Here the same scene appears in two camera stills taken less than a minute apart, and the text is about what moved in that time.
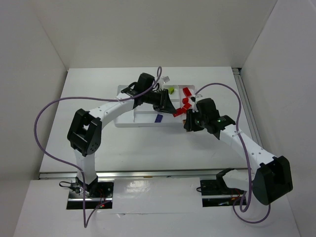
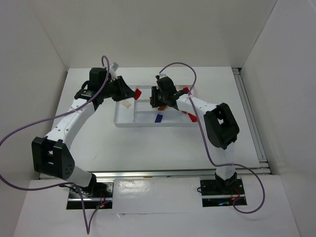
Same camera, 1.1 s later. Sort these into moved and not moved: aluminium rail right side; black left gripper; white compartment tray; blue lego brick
Moved: black left gripper
Not moved: blue lego brick; aluminium rail right side; white compartment tray
